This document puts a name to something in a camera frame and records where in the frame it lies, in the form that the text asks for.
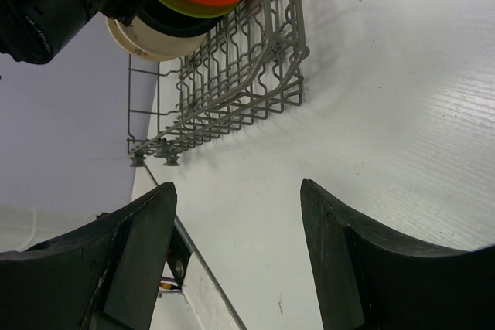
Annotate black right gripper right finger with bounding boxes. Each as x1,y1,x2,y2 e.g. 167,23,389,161
300,179,494,329

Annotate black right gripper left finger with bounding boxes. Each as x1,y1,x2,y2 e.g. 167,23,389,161
1,182,177,329

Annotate cream plate black patch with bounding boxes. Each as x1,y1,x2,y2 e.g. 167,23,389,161
105,17,207,62

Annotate lime green plate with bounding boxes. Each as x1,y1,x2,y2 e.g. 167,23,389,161
158,0,243,19

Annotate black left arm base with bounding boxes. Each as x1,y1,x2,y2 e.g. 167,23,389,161
159,226,193,291

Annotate grey wire dish rack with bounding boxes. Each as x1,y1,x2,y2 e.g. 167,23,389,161
127,0,309,168

